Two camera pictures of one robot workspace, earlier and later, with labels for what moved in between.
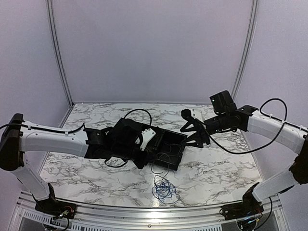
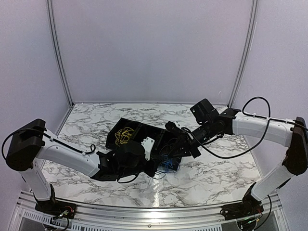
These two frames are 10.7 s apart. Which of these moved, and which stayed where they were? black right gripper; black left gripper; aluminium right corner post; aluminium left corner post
Moved: black right gripper; black left gripper
Stayed: aluminium right corner post; aluminium left corner post
